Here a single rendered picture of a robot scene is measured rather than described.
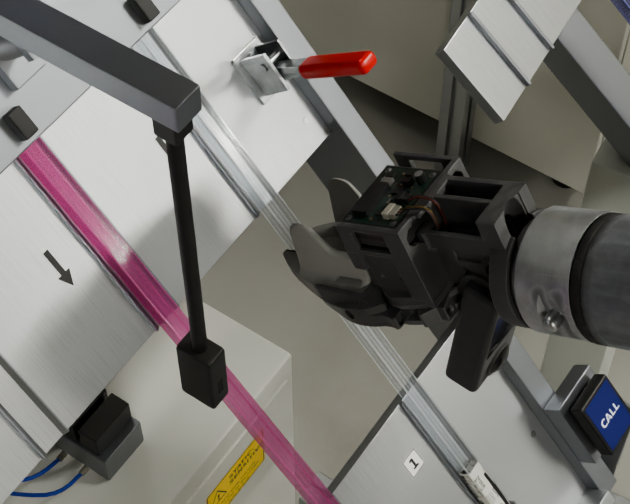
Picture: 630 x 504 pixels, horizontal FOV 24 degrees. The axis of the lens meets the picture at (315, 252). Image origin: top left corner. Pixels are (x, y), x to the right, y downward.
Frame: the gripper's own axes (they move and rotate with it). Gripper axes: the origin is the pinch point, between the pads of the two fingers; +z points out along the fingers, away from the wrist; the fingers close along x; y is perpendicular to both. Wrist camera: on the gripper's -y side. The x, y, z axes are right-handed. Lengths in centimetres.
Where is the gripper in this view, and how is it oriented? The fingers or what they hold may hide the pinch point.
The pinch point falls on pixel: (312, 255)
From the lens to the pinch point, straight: 99.8
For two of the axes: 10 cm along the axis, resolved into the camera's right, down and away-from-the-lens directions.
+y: -4.1, -7.3, -5.5
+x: -5.6, 6.7, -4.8
